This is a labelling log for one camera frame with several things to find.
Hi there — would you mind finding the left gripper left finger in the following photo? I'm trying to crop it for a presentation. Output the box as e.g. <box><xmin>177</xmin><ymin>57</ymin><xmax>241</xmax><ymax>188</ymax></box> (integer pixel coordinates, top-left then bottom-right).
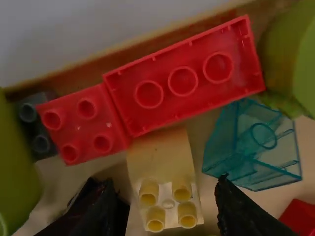
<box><xmin>33</xmin><ymin>177</ymin><xmax>130</xmax><ymax>236</ymax></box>

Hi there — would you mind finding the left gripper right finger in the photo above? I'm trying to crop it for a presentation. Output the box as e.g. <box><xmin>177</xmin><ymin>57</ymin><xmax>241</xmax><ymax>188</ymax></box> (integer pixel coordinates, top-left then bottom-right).
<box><xmin>214</xmin><ymin>173</ymin><xmax>300</xmax><ymax>236</ymax></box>

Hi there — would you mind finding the clear blue toy brick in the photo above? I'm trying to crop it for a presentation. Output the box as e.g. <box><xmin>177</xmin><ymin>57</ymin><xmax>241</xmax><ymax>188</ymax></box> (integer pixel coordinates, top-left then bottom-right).
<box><xmin>201</xmin><ymin>98</ymin><xmax>303</xmax><ymax>192</ymax></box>

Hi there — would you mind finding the white toy brick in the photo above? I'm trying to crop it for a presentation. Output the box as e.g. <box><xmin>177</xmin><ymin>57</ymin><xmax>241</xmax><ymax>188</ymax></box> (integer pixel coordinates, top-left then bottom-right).
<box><xmin>126</xmin><ymin>127</ymin><xmax>205</xmax><ymax>233</ymax></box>

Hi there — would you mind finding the square red toy brick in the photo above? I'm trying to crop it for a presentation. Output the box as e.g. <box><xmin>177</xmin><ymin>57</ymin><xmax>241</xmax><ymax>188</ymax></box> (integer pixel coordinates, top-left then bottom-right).
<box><xmin>36</xmin><ymin>83</ymin><xmax>130</xmax><ymax>167</ymax></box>

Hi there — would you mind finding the green toy brick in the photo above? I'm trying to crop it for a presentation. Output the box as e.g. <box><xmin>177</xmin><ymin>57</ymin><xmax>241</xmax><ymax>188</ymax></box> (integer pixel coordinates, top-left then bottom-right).
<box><xmin>0</xmin><ymin>87</ymin><xmax>41</xmax><ymax>236</ymax></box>
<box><xmin>255</xmin><ymin>8</ymin><xmax>315</xmax><ymax>121</ymax></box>

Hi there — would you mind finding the grey toy brick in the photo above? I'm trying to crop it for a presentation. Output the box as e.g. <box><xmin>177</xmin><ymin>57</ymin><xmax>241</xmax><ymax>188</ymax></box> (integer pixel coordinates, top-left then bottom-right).
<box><xmin>16</xmin><ymin>91</ymin><xmax>60</xmax><ymax>162</ymax></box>

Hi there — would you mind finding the long red toy brick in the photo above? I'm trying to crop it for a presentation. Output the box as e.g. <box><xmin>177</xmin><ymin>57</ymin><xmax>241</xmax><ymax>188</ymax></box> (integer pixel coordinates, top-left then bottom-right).
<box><xmin>102</xmin><ymin>14</ymin><xmax>266</xmax><ymax>138</ymax></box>

